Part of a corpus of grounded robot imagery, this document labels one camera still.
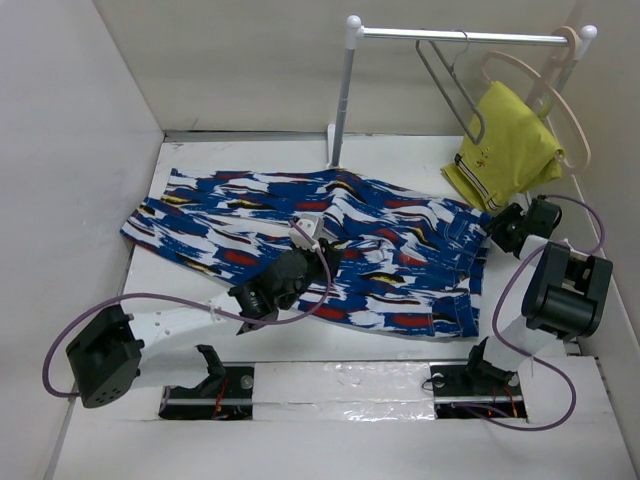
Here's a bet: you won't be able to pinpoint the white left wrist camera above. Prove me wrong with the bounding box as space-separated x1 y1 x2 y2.
289 213 324 251

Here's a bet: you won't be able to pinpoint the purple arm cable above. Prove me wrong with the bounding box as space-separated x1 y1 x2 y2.
43 219 334 400
462 193 607 432

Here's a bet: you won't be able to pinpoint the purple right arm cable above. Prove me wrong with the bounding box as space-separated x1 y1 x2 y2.
462 193 607 432

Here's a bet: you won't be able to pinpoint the white clothes rack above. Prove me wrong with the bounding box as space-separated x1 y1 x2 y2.
327 15 567 169

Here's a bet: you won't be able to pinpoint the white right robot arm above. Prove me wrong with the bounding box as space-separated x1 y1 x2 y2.
462 195 613 394

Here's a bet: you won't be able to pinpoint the beige wooden hanger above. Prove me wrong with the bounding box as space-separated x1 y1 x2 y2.
480 25 598 173

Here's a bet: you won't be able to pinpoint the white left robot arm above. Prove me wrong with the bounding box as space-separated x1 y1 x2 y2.
66 239 343 409

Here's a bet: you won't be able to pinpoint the grey metal trouser hanger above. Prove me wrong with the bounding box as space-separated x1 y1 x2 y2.
414 30 489 145

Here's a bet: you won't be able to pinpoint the yellow folded shorts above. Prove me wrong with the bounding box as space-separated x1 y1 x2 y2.
442 81 564 212

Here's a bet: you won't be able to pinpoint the blue patterned trousers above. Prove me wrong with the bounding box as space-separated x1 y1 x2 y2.
121 169 489 338

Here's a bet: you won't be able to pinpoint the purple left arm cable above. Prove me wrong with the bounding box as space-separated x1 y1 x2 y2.
43 219 334 400

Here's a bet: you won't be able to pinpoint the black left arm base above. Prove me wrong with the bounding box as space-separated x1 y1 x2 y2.
158 345 255 421

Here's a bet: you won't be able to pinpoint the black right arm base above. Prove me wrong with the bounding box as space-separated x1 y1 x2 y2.
421 339 527 419

